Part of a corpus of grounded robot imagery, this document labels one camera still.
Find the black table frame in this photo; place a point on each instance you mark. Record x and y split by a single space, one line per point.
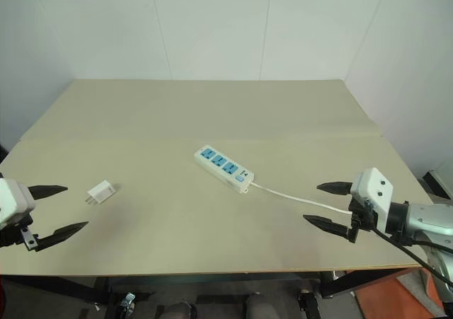
354 280

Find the black box with white edge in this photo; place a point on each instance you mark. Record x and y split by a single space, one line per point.
439 184

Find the orange mat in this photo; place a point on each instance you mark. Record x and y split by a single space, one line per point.
382 297

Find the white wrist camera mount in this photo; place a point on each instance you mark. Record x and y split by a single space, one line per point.
371 188
14 200

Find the white power strip blue sockets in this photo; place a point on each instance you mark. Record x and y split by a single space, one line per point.
221 165

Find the white charger plug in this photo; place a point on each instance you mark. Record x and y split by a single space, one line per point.
101 191

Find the black caster wheel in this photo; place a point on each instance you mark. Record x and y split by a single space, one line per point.
308 301
128 303

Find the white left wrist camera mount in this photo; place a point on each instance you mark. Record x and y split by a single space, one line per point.
14 200

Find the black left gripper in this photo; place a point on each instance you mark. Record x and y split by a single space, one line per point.
14 232

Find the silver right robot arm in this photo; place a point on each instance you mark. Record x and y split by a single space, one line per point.
424 218

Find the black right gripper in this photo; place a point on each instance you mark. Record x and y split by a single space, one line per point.
361 216

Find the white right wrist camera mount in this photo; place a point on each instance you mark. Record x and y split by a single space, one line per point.
371 188

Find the grey cloth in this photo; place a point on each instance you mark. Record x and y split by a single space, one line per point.
415 283

